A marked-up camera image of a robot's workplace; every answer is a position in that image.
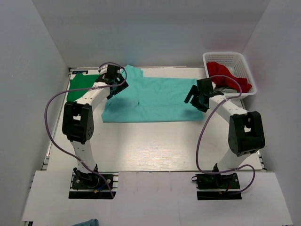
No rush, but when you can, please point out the teal t-shirt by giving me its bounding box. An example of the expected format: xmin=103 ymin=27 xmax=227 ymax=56
xmin=102 ymin=65 xmax=204 ymax=123

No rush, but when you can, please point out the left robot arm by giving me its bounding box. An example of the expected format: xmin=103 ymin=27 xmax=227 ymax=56
xmin=62 ymin=64 xmax=128 ymax=188

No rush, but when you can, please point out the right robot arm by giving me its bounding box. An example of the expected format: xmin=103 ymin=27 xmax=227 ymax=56
xmin=184 ymin=78 xmax=265 ymax=188

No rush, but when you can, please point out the grey garment in basket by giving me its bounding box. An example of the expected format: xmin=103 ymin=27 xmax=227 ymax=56
xmin=214 ymin=87 xmax=239 ymax=94

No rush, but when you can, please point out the red t-shirt in basket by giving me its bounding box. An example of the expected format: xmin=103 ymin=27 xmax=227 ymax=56
xmin=206 ymin=62 xmax=252 ymax=93

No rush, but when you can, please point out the folded green t-shirt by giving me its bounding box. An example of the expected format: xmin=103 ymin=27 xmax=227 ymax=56
xmin=67 ymin=73 xmax=99 ymax=102

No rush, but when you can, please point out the blue label sticker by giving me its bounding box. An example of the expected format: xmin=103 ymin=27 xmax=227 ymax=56
xmin=72 ymin=70 xmax=88 ymax=74

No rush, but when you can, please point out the white plastic basket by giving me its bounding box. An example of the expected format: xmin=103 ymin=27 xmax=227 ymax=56
xmin=203 ymin=52 xmax=257 ymax=100

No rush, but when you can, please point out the dark teal cloth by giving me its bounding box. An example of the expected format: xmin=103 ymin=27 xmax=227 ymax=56
xmin=73 ymin=218 xmax=99 ymax=226

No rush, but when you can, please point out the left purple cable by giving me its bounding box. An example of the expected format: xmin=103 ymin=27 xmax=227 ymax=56
xmin=44 ymin=61 xmax=128 ymax=198

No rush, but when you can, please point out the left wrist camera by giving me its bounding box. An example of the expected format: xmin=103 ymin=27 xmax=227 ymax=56
xmin=97 ymin=65 xmax=108 ymax=74

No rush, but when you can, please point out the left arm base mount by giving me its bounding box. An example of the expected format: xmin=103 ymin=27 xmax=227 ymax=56
xmin=68 ymin=172 xmax=119 ymax=200

